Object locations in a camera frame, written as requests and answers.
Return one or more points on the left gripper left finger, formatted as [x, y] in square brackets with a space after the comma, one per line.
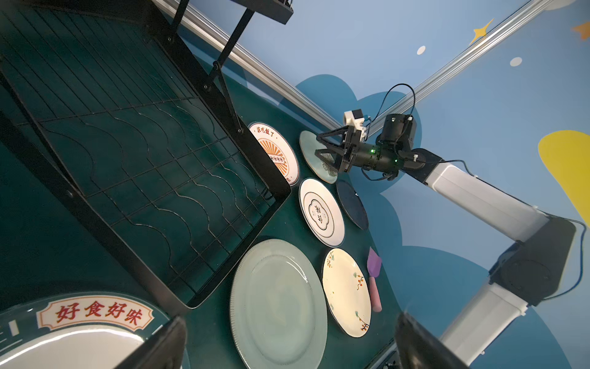
[164, 349]

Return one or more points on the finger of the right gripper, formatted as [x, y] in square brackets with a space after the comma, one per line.
[340, 137]
[335, 161]

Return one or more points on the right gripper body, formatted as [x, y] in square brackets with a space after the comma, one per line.
[381, 157]

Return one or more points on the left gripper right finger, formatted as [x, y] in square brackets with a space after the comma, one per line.
[418, 348]

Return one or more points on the white plate orange sunburst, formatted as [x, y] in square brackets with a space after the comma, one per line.
[278, 149]

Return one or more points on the large plain green plate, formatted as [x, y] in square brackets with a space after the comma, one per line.
[278, 313]

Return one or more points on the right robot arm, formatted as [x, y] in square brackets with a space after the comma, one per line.
[533, 246]

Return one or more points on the pale green floral plate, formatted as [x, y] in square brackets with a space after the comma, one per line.
[309, 144]

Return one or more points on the dark navy plate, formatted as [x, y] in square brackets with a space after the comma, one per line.
[352, 204]

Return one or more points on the white plate green lettered rim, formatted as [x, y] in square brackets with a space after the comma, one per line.
[77, 330]

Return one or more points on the cream floral plate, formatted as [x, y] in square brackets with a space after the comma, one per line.
[347, 293]

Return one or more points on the purple pink spatula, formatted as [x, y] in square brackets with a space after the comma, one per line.
[374, 263]

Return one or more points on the black wire dish rack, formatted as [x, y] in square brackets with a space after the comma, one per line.
[104, 102]

